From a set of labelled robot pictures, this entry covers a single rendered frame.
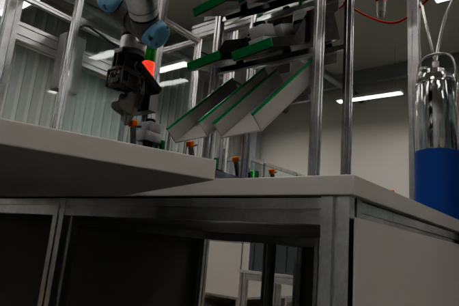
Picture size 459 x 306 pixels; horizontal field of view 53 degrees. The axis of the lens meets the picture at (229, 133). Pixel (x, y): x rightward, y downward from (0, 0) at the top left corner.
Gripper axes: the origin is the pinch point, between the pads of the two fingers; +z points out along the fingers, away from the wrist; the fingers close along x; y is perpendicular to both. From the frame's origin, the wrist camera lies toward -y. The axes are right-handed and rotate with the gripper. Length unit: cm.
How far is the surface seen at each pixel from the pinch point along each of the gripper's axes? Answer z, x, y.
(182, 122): 2.4, 20.7, -0.4
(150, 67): -26.8, -16.6, -19.2
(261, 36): -16.1, 43.9, 0.0
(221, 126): 5.2, 35.5, 1.3
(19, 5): -71, -105, -9
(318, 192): 23, 70, 18
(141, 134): 2.5, 0.3, -4.9
